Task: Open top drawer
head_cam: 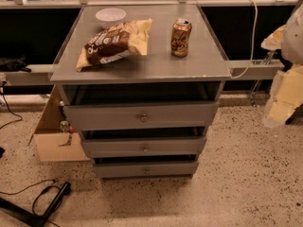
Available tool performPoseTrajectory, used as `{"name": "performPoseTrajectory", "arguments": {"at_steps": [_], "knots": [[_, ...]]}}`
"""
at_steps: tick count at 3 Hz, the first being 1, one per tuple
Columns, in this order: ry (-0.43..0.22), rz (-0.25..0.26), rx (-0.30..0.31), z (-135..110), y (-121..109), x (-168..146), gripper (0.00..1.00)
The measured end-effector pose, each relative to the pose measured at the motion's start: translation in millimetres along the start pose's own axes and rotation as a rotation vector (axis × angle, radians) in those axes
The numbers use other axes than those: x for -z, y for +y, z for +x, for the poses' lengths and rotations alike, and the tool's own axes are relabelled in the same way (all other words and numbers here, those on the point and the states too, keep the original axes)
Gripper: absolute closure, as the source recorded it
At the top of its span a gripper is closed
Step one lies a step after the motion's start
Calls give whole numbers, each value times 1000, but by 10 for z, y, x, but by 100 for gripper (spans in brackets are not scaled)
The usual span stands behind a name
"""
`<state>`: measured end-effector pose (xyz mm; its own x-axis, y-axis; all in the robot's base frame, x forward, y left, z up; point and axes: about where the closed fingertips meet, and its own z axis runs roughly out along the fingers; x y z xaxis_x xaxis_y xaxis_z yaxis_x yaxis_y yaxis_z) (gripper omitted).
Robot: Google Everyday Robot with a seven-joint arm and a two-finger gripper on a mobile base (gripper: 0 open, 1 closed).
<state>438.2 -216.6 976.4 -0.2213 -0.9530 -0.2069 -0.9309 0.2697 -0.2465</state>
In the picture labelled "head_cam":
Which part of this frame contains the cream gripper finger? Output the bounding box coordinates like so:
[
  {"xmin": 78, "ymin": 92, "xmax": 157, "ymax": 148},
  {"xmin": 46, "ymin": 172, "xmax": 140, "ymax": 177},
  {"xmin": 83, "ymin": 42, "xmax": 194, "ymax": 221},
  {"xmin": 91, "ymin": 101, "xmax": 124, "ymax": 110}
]
[{"xmin": 262, "ymin": 64, "xmax": 303, "ymax": 128}]

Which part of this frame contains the grey top drawer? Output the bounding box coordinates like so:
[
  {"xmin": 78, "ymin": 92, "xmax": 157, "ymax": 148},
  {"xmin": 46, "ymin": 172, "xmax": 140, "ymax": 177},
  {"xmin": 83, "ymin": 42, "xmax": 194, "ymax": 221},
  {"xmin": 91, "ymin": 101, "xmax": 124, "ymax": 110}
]
[{"xmin": 63, "ymin": 101, "xmax": 219, "ymax": 131}]

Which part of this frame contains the grey drawer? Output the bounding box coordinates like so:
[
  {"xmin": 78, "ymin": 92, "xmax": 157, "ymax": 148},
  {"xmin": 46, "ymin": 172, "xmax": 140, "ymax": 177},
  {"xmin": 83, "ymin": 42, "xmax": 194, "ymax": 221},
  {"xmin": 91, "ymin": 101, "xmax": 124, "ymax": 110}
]
[
  {"xmin": 94, "ymin": 162, "xmax": 198, "ymax": 179},
  {"xmin": 63, "ymin": 101, "xmax": 219, "ymax": 131},
  {"xmin": 82, "ymin": 136, "xmax": 206, "ymax": 158}
]

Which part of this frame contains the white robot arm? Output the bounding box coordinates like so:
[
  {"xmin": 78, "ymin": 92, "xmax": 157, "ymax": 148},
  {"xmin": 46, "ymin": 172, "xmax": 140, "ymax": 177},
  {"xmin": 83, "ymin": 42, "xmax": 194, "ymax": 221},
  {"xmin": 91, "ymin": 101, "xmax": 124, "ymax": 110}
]
[{"xmin": 261, "ymin": 5, "xmax": 303, "ymax": 128}]

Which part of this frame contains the grey drawer cabinet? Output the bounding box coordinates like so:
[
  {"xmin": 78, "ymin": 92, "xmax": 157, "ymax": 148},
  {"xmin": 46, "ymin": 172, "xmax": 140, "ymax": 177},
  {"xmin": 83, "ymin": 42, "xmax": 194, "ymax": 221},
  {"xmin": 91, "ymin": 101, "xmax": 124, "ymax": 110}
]
[{"xmin": 51, "ymin": 5, "xmax": 230, "ymax": 168}]

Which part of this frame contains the grey bottom drawer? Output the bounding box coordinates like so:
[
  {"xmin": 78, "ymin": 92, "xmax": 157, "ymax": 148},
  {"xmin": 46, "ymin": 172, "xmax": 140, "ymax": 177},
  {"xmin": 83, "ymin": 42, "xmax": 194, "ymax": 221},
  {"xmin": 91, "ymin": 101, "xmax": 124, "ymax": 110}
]
[{"xmin": 94, "ymin": 162, "xmax": 198, "ymax": 179}]

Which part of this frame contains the grey middle drawer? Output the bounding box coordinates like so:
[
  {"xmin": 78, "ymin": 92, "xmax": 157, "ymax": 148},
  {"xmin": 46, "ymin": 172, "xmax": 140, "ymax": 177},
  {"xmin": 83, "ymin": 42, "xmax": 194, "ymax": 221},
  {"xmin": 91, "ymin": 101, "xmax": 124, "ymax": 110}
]
[{"xmin": 82, "ymin": 136, "xmax": 206, "ymax": 158}]

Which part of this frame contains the gold soda can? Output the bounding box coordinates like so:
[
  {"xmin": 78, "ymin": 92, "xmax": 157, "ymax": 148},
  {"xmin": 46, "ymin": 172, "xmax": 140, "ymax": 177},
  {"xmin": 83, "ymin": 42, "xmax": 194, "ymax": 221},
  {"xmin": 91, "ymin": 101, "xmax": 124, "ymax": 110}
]
[{"xmin": 170, "ymin": 18, "xmax": 192, "ymax": 58}]

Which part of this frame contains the brown chip bag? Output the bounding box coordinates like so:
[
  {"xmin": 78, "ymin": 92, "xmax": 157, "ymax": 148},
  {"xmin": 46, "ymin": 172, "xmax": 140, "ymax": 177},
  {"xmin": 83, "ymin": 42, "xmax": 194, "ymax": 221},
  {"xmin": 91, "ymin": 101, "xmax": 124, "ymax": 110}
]
[{"xmin": 76, "ymin": 18, "xmax": 152, "ymax": 72}]

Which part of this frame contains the white bowl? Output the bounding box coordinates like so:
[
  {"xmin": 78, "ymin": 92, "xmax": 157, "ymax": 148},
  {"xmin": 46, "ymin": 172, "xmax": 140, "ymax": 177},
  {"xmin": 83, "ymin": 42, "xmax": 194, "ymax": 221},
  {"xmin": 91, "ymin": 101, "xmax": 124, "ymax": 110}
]
[{"xmin": 96, "ymin": 8, "xmax": 126, "ymax": 29}]

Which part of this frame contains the small bottle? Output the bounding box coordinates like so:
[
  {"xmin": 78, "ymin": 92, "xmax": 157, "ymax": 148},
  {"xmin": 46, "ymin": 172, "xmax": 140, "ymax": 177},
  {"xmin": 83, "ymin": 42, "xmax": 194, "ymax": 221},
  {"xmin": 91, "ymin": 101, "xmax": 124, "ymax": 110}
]
[{"xmin": 60, "ymin": 120, "xmax": 69, "ymax": 133}]

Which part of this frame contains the cardboard box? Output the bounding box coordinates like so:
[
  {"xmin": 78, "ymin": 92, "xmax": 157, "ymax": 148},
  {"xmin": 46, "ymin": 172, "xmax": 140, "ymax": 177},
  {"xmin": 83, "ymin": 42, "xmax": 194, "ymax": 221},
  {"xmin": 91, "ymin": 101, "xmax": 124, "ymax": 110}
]
[{"xmin": 33, "ymin": 86, "xmax": 88, "ymax": 162}]

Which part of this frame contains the black cloth object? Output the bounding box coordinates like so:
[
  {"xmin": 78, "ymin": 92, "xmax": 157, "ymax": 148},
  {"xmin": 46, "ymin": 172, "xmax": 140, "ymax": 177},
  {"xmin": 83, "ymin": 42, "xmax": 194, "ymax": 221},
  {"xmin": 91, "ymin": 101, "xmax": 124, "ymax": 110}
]
[{"xmin": 0, "ymin": 57, "xmax": 31, "ymax": 73}]

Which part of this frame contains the black stand base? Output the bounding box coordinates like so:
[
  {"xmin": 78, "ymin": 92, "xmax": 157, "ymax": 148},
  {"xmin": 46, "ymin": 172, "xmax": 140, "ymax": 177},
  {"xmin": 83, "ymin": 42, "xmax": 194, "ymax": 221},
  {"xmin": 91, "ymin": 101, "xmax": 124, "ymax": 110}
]
[{"xmin": 0, "ymin": 182, "xmax": 72, "ymax": 227}]

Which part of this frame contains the white cable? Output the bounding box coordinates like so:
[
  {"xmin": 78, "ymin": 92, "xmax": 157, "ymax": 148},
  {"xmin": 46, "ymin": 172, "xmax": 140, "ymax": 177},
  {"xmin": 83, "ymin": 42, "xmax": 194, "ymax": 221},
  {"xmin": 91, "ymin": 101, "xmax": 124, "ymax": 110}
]
[{"xmin": 230, "ymin": 0, "xmax": 259, "ymax": 79}]

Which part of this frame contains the grey metal rail frame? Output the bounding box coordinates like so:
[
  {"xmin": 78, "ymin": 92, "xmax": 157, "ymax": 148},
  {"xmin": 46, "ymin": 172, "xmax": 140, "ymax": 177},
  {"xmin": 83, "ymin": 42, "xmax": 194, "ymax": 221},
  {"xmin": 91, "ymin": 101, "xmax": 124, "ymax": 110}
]
[{"xmin": 0, "ymin": 0, "xmax": 303, "ymax": 87}]

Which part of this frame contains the black floor cable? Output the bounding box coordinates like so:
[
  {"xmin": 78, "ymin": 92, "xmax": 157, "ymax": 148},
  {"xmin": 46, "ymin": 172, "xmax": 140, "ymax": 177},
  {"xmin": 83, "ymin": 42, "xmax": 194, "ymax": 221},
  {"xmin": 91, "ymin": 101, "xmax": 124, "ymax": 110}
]
[{"xmin": 0, "ymin": 80, "xmax": 24, "ymax": 131}]

